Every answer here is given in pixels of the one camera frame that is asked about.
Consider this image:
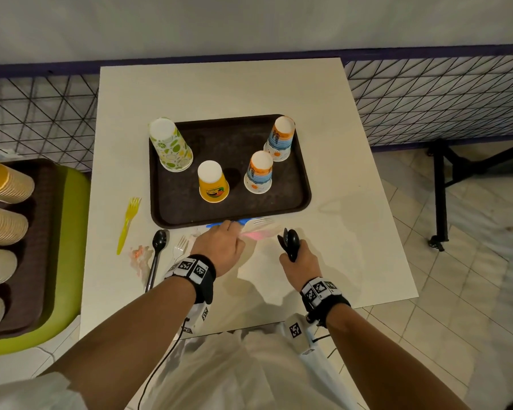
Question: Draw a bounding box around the person's right hand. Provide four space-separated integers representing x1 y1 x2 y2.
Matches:
279 239 323 293

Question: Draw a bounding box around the person's left hand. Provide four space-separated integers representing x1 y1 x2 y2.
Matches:
190 220 247 278

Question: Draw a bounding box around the blue plastic fork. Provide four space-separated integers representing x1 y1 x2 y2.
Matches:
205 217 253 230

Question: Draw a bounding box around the pink plastic fork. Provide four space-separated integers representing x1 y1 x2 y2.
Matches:
238 228 283 242

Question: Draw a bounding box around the yellow cartoon paper cup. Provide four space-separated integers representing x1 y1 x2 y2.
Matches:
197 160 230 204

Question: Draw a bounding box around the orange stained tissue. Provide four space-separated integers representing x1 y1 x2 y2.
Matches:
129 245 154 278

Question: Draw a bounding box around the blue orange palm paper cup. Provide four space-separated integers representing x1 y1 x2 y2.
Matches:
243 150 274 195
263 116 296 162

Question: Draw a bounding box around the yellow plastic fork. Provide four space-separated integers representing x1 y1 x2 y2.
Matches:
116 196 142 256

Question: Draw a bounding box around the dark brown tray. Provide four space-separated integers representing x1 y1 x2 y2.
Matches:
148 114 312 230
0 157 69 343

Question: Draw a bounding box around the green fruit print paper cup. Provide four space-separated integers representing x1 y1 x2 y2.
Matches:
148 117 194 173

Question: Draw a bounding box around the stack of yellow paper cups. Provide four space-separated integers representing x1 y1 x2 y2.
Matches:
0 158 36 204
0 203 30 247

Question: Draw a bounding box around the person's right forearm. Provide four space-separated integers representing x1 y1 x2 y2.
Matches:
324 304 471 410

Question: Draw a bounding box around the person's left forearm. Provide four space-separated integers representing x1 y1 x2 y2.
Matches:
47 275 197 410

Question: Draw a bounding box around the person's white clothing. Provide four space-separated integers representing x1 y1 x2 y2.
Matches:
0 328 368 410

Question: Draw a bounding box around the black marker wristband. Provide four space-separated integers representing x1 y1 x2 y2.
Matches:
300 276 351 329
164 253 217 305

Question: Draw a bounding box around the black metal stand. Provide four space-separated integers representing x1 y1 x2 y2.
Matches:
426 138 513 252

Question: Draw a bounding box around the white table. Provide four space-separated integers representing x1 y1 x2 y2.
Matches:
80 58 419 340

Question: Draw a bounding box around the wire mesh fence purple frame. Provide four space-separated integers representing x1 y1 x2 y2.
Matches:
0 43 513 172

